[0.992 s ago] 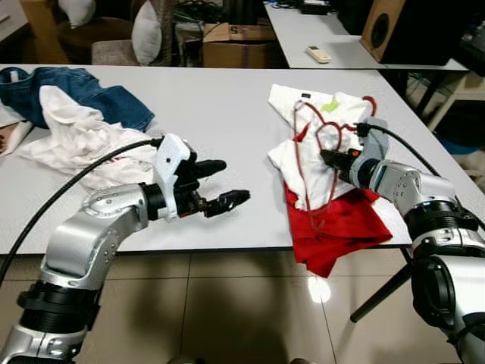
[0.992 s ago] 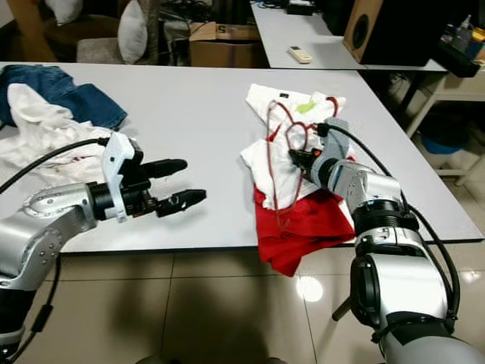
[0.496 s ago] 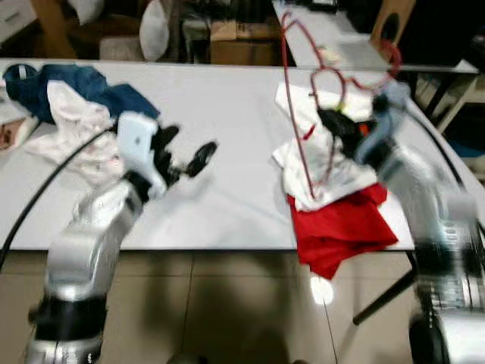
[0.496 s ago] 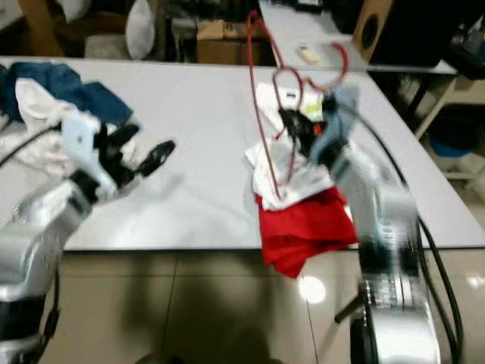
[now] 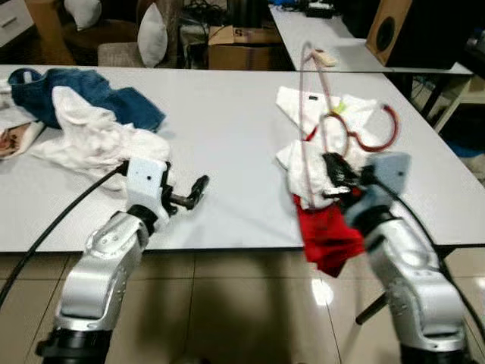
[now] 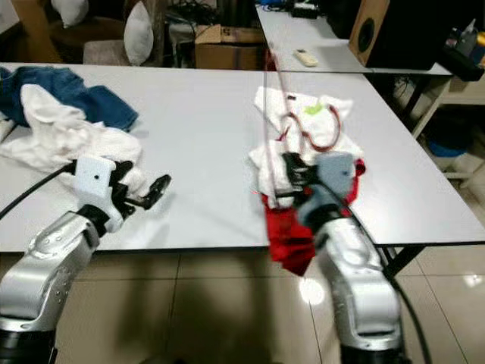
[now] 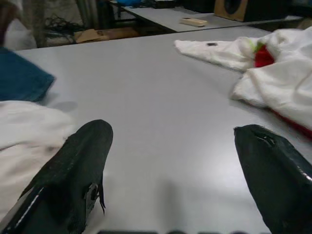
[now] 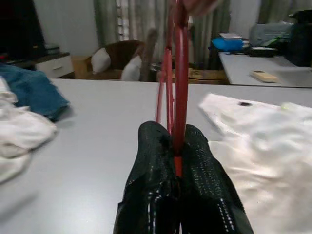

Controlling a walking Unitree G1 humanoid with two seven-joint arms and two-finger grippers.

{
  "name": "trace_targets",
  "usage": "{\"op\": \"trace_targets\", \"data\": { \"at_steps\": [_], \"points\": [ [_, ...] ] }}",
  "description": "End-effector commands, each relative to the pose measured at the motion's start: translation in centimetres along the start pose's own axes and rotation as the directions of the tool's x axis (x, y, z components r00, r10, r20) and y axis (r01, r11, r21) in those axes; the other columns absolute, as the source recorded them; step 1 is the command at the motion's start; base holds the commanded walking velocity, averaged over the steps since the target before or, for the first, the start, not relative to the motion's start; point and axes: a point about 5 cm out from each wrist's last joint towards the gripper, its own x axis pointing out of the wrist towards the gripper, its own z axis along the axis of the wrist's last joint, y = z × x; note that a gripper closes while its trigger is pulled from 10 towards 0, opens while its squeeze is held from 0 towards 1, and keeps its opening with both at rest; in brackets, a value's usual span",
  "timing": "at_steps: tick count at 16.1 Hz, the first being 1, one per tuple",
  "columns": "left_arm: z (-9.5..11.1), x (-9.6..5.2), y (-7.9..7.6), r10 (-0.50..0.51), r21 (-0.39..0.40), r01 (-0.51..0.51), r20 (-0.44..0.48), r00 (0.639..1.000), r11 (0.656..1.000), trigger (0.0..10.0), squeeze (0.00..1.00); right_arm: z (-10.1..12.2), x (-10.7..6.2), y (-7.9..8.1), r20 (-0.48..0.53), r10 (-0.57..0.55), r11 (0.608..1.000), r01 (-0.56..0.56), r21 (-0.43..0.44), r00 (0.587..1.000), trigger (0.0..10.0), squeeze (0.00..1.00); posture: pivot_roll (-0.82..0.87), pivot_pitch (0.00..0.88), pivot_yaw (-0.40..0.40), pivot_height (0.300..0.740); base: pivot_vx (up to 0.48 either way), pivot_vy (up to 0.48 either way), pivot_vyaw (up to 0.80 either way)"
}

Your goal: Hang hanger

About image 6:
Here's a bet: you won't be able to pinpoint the red plastic clothes hanger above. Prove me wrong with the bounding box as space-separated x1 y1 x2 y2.
261 45 342 198

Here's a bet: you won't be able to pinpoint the white T-shirt with flag print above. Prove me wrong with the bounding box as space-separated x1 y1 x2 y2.
2 83 146 194

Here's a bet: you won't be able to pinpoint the red cloth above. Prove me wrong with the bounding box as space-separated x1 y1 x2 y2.
260 158 366 276

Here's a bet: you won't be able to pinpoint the blue jeans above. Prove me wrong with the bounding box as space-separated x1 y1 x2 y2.
0 65 139 131

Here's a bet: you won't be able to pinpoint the beige remote control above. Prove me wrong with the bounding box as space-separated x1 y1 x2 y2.
294 49 321 67

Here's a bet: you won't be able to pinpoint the grey upholstered chair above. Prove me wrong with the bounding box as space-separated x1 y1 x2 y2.
82 38 131 67

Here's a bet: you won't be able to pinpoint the white pillow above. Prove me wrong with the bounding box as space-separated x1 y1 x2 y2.
124 2 155 67
51 0 90 29

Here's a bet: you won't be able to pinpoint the open brown cardboard box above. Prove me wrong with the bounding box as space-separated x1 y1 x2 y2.
194 24 268 71

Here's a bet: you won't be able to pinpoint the blue bucket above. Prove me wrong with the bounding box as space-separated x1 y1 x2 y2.
423 112 477 158

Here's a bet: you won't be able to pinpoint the flat black device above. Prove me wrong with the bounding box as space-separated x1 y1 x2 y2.
286 3 325 20

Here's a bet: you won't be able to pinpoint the brown wooden board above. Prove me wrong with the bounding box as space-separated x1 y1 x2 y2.
9 0 63 64

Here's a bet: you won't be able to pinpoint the wooden black speaker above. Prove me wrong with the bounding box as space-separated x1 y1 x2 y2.
349 0 459 71

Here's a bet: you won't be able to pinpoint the black power tool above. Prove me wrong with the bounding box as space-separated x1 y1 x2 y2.
441 27 485 82

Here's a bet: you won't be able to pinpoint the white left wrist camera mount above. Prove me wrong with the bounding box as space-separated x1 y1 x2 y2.
74 155 122 230

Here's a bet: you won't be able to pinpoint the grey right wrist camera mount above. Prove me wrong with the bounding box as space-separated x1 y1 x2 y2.
299 150 357 224

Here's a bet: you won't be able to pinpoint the white table with black frame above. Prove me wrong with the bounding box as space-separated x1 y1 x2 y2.
254 6 455 137
0 63 485 281

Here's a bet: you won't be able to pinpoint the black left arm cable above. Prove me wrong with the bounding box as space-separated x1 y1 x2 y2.
0 161 78 221

